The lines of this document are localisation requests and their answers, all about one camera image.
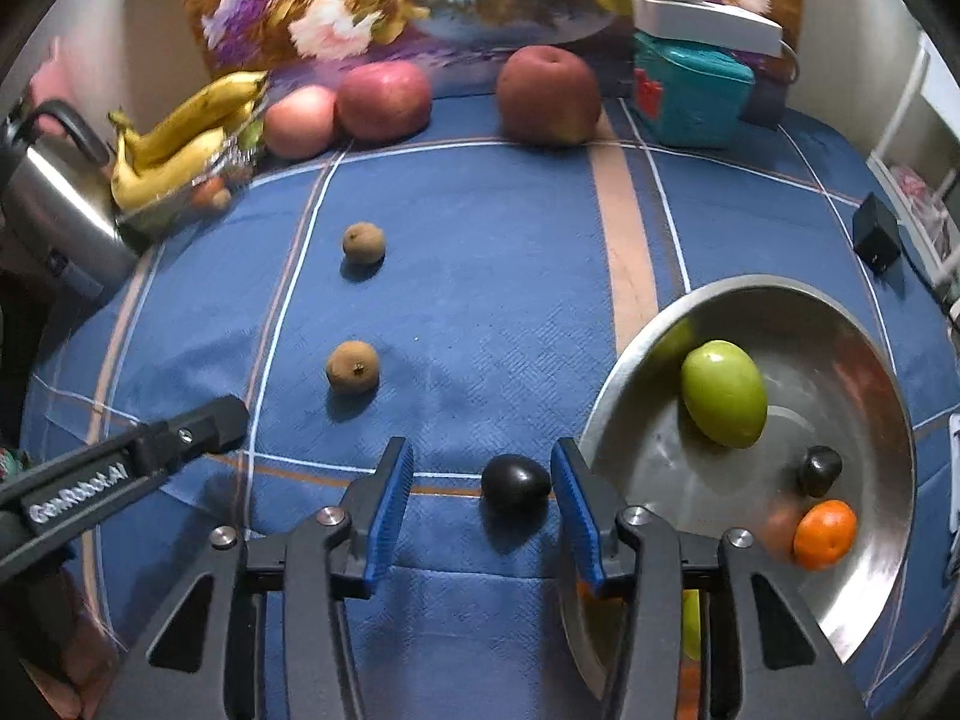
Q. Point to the dark purple plum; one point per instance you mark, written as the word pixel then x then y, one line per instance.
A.
pixel 514 486
pixel 819 471

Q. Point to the pink bag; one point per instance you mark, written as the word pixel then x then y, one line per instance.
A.
pixel 915 184

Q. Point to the black power adapter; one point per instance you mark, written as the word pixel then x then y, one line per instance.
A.
pixel 876 232

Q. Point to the glass fruit bowl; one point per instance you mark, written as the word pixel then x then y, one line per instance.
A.
pixel 161 217

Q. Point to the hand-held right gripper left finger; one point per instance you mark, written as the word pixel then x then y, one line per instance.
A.
pixel 388 517

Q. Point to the pink object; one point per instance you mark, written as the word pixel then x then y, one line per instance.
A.
pixel 52 82

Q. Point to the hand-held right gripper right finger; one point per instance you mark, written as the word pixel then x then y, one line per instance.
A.
pixel 579 517

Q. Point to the stainless steel kettle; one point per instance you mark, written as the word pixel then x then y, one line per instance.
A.
pixel 52 202

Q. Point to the large green jujube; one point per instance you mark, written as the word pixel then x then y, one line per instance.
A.
pixel 724 394

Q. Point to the pink apple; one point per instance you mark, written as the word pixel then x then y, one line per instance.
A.
pixel 300 122

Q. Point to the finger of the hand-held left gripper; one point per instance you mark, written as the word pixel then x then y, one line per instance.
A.
pixel 199 431

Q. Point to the white flat box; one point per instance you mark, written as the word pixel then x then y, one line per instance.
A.
pixel 720 26

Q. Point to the stainless steel plate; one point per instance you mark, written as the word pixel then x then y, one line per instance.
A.
pixel 847 390

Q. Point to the large dark red apple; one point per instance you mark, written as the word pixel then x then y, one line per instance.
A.
pixel 549 96

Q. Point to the bunch of yellow bananas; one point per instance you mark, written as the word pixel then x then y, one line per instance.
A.
pixel 180 135

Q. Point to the floral printed cloth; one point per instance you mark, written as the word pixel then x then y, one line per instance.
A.
pixel 375 0

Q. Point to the white shelf unit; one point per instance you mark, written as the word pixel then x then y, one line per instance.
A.
pixel 900 112

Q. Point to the brown longan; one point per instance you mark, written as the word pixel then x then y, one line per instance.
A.
pixel 352 367
pixel 364 242

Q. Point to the small green jujube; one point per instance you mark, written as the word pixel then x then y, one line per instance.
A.
pixel 690 622

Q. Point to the small orange fruit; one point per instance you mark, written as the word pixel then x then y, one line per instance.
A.
pixel 210 191

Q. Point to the teal plastic box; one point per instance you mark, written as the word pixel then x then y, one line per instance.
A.
pixel 690 101

